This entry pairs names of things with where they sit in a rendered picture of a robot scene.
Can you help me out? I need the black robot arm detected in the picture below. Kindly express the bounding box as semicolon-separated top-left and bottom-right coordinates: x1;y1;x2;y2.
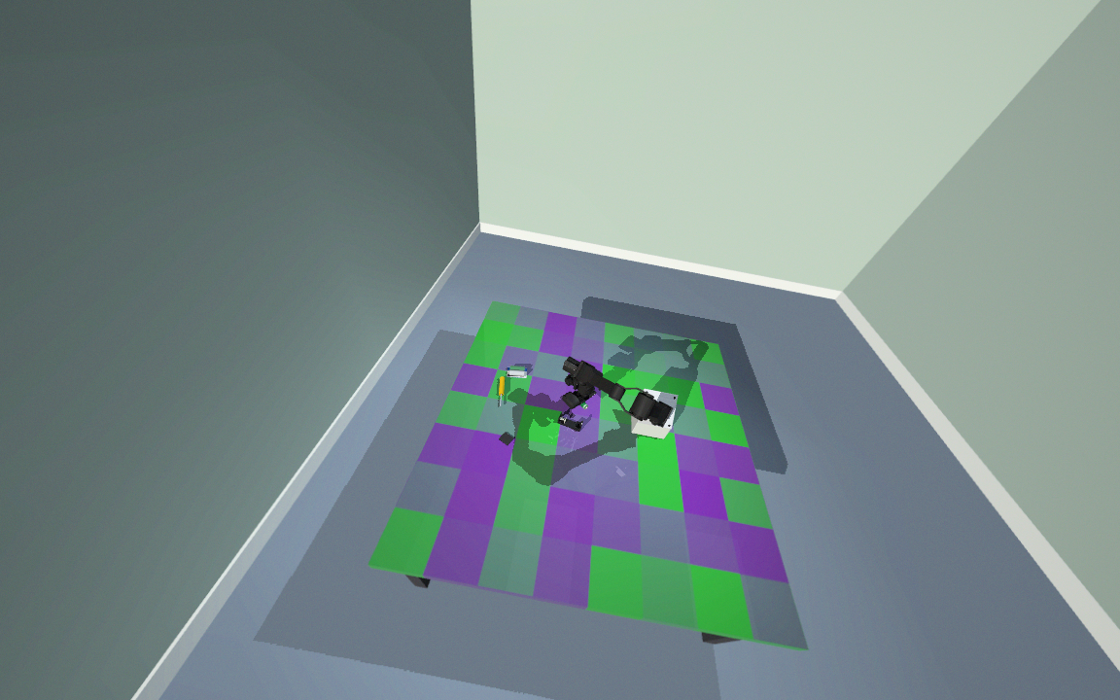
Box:
563;356;673;428

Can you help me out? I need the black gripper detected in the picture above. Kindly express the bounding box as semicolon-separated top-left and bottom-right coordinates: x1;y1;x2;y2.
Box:
562;384;596;409

